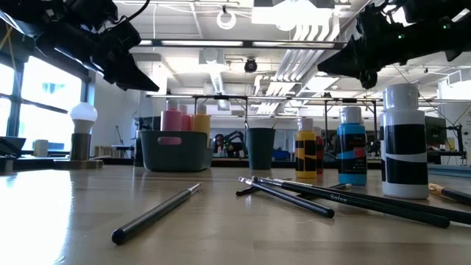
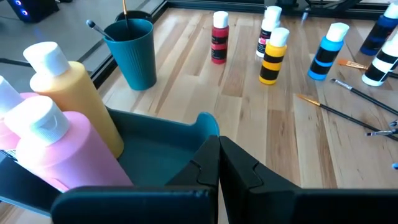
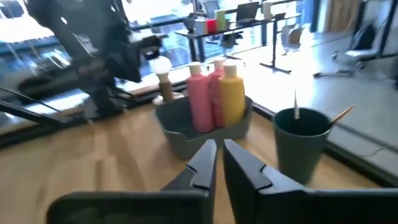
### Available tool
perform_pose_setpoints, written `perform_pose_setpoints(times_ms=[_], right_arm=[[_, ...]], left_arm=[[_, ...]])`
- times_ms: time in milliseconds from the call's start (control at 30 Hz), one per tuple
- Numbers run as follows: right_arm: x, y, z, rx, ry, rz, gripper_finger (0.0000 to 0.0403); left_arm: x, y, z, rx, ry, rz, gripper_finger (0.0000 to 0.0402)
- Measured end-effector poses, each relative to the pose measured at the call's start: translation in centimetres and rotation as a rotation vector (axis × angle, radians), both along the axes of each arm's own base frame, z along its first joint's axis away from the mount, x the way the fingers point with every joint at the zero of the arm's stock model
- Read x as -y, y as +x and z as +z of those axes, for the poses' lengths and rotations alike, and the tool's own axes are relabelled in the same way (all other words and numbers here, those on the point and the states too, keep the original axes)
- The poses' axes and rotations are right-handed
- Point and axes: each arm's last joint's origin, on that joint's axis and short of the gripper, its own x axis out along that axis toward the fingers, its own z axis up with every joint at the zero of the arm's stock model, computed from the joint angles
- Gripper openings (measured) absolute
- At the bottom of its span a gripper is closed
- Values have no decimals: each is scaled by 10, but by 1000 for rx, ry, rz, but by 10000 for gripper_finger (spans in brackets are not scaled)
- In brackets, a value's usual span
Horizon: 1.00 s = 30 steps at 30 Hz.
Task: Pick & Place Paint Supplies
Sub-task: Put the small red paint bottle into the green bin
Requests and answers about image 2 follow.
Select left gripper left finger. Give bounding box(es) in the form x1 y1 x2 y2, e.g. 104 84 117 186
51 135 221 224

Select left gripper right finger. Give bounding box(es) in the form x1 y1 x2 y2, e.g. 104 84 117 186
219 136 398 224

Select large pink paint bottle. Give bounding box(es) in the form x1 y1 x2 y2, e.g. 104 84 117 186
3 95 134 193
0 75 40 151

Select large yellow paint bottle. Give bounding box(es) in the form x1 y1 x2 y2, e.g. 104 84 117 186
22 41 125 159

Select small red paint bottle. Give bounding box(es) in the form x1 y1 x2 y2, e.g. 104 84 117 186
211 11 230 65

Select thin dark red paintbrush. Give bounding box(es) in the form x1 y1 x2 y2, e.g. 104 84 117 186
121 0 130 32

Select small yellow paint bottle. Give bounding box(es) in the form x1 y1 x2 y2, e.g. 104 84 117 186
258 27 291 86

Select small light blue paint bottle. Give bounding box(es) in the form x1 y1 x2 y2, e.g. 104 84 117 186
307 22 351 82

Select small white black-striped paint bottle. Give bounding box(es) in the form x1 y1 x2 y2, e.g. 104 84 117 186
361 32 398 88

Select small white red-label paint bottle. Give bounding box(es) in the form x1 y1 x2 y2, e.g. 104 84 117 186
255 5 283 59

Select small dark blue paint bottle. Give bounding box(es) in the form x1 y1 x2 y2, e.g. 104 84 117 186
359 1 398 57

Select grey-teal plastic bin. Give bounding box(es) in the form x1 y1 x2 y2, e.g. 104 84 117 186
0 107 221 217

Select black paintbrush golden tip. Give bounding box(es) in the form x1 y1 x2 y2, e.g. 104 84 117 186
296 93 398 142

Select black paintbrush silver ferrule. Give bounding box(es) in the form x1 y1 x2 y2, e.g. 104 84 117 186
330 78 398 116

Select teal ribbed plastic cup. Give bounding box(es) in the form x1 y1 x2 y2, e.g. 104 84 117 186
103 18 158 91

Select black device blue lights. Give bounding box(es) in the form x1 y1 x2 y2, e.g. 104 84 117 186
5 0 60 24

